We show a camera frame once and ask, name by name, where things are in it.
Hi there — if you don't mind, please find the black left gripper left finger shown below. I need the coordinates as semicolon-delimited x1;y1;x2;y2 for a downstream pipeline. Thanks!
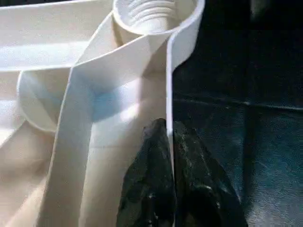
116;118;178;227

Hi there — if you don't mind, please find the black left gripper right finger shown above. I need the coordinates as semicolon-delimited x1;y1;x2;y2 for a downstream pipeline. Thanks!
172;121;249;227

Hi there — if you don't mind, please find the white plastic table top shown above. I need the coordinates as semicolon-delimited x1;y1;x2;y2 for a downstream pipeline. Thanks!
0;0;206;227

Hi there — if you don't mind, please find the black work mat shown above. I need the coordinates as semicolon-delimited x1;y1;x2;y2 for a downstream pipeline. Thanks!
168;0;303;227

